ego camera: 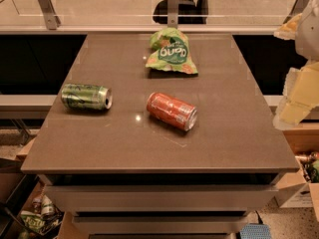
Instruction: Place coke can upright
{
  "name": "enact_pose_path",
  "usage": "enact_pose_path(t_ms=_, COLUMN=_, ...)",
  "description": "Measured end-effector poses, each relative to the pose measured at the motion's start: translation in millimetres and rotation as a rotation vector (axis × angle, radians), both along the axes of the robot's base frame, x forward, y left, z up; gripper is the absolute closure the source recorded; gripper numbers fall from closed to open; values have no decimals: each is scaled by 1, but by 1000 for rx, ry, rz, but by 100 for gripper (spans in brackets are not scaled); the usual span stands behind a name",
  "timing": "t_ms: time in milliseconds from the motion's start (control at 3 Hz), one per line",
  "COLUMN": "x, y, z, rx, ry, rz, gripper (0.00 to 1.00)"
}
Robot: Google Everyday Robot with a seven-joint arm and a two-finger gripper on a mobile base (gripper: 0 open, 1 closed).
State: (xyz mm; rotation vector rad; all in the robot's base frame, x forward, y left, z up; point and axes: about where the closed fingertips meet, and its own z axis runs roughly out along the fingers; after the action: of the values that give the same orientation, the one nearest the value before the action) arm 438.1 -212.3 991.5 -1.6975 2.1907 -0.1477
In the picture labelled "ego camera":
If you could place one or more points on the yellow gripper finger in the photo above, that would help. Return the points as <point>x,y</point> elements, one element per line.
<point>300,96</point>
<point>287,31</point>

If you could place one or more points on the red coke can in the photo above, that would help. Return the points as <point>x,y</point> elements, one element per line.
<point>173,111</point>

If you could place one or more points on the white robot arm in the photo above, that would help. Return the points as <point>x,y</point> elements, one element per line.
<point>307,34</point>

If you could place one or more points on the green soda can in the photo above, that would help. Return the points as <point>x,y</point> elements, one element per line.
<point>86,97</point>

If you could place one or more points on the black office chair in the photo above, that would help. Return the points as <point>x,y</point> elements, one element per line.
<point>192,11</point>

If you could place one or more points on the cardboard box on right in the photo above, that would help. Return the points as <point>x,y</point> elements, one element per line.
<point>296,190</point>

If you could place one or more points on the green chip bag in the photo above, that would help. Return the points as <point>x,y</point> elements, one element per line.
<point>171,52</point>

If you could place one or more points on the cans in left bin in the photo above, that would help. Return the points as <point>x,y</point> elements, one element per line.
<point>43,222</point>

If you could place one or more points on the middle metal railing bracket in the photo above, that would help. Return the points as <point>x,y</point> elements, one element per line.
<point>172,13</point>

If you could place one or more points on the left metal railing bracket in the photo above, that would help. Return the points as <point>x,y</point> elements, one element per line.
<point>51,18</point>

